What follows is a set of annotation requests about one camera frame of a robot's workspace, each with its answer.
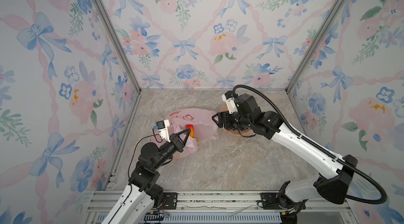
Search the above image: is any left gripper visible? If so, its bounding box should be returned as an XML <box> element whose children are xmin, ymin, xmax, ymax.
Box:
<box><xmin>153</xmin><ymin>128</ymin><xmax>190</xmax><ymax>170</ymax></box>

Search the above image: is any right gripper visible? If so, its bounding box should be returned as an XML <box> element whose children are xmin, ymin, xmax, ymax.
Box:
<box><xmin>211</xmin><ymin>109</ymin><xmax>253</xmax><ymax>129</ymax></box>

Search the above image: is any pink plastic bag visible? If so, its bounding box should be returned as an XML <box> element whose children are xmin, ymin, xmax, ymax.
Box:
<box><xmin>150</xmin><ymin>108</ymin><xmax>219</xmax><ymax>160</ymax></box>

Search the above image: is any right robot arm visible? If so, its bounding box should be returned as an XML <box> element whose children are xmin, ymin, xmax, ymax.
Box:
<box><xmin>212</xmin><ymin>91</ymin><xmax>353</xmax><ymax>209</ymax></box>

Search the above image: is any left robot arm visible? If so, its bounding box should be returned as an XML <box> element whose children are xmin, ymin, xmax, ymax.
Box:
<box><xmin>103</xmin><ymin>129</ymin><xmax>192</xmax><ymax>224</ymax></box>

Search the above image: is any pink fruit plate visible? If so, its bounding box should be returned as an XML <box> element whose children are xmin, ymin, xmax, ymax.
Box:
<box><xmin>220</xmin><ymin>105</ymin><xmax>255</xmax><ymax>138</ymax></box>

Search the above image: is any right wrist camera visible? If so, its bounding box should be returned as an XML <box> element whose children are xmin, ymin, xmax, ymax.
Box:
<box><xmin>222</xmin><ymin>91</ymin><xmax>238</xmax><ymax>114</ymax></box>

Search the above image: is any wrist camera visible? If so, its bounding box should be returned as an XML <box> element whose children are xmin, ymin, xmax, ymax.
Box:
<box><xmin>153</xmin><ymin>119</ymin><xmax>170</xmax><ymax>142</ymax></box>
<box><xmin>222</xmin><ymin>91</ymin><xmax>238</xmax><ymax>114</ymax></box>

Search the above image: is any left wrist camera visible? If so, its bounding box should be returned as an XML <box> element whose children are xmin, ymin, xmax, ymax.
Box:
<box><xmin>153</xmin><ymin>119</ymin><xmax>170</xmax><ymax>142</ymax></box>

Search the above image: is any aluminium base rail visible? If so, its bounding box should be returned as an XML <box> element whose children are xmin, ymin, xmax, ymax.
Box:
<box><xmin>83</xmin><ymin>190</ymin><xmax>357</xmax><ymax>224</ymax></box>

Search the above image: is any left corner aluminium post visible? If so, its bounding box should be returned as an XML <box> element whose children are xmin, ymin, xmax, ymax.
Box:
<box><xmin>92</xmin><ymin>0</ymin><xmax>141</xmax><ymax>95</ymax></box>

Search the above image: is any corner aluminium post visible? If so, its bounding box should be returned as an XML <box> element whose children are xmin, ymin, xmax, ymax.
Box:
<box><xmin>92</xmin><ymin>0</ymin><xmax>141</xmax><ymax>95</ymax></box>
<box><xmin>285</xmin><ymin>0</ymin><xmax>347</xmax><ymax>95</ymax></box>

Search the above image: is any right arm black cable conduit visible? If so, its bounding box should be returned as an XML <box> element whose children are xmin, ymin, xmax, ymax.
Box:
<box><xmin>231</xmin><ymin>84</ymin><xmax>388</xmax><ymax>205</ymax></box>

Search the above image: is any right corner aluminium post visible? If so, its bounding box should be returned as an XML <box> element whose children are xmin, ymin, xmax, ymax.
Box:
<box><xmin>285</xmin><ymin>0</ymin><xmax>347</xmax><ymax>95</ymax></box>

